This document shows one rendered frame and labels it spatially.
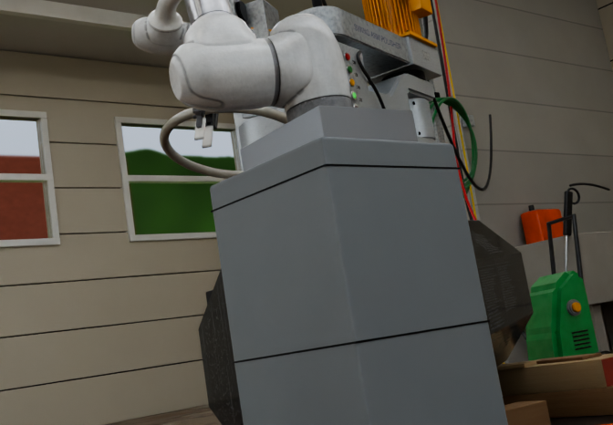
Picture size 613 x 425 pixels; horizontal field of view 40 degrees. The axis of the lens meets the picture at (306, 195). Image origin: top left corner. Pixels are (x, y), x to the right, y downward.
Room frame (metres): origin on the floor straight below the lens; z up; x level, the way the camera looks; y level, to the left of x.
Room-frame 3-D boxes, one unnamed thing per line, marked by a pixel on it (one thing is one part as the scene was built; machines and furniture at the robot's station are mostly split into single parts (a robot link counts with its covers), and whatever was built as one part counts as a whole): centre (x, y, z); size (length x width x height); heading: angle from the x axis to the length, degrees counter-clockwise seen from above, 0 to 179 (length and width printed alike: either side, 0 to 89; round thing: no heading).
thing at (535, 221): (6.16, -1.69, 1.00); 0.50 x 0.22 x 0.33; 131
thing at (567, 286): (4.40, -1.17, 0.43); 0.35 x 0.35 x 0.87; 25
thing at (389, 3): (3.75, -0.53, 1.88); 0.31 x 0.28 x 0.40; 57
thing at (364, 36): (3.49, -0.36, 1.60); 0.96 x 0.25 x 0.17; 147
